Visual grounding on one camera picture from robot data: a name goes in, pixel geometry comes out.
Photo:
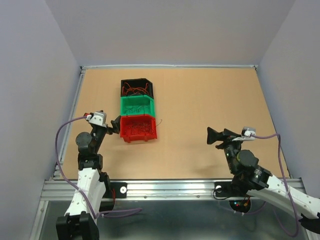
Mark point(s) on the red plastic bin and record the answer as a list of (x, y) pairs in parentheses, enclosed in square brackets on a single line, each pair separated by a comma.
[(138, 128)]

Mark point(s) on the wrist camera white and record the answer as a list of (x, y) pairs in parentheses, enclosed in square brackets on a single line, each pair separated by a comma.
[(247, 134), (97, 118)]

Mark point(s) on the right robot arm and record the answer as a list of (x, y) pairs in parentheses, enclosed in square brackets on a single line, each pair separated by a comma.
[(252, 180)]

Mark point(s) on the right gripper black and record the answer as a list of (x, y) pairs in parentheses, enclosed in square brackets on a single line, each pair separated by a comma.
[(213, 135)]

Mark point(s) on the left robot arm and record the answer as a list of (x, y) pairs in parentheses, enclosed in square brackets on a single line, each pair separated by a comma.
[(80, 219)]

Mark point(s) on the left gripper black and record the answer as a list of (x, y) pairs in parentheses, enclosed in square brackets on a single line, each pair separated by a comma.
[(115, 123)]

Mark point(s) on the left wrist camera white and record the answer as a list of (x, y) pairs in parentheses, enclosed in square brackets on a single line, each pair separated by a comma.
[(97, 118)]

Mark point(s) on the black plastic bin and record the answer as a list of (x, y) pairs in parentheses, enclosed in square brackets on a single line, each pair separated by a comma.
[(135, 87)]

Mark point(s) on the green plastic bin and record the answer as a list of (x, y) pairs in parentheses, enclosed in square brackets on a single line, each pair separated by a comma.
[(137, 105)]

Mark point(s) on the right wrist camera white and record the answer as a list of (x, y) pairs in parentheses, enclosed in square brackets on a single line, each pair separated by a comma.
[(247, 134)]

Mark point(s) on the aluminium mounting rail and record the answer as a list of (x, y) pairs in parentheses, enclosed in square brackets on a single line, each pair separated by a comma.
[(143, 190)]

